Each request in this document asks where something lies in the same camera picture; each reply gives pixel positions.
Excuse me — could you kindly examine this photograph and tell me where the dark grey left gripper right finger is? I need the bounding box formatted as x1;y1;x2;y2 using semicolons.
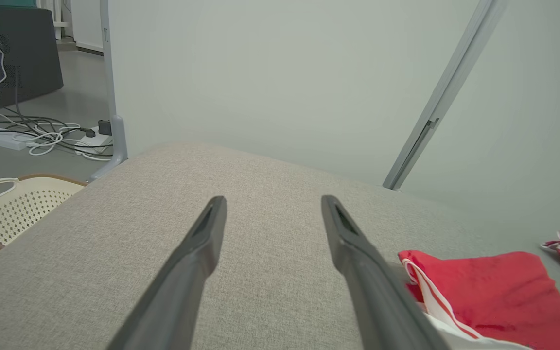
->
321;195;451;350

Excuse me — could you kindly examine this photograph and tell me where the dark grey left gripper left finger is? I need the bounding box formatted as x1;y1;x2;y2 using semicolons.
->
106;196;228;350

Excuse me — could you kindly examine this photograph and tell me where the black computer tower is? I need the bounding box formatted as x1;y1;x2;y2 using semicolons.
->
0;4;65;110

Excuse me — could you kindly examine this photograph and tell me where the red white basketball jersey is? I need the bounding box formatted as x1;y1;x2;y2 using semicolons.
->
398;250;560;350

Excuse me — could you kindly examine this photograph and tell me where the white cable bundle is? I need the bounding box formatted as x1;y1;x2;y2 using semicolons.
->
0;0;114;162

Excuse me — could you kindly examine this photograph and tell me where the long white power strip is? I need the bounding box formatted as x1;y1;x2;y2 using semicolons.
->
0;127;36;152

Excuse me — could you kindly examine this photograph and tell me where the cream perforated laundry basket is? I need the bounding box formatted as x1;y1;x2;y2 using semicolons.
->
0;173;88;251

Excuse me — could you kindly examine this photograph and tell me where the short white power strip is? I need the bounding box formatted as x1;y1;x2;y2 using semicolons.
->
74;125;114;156

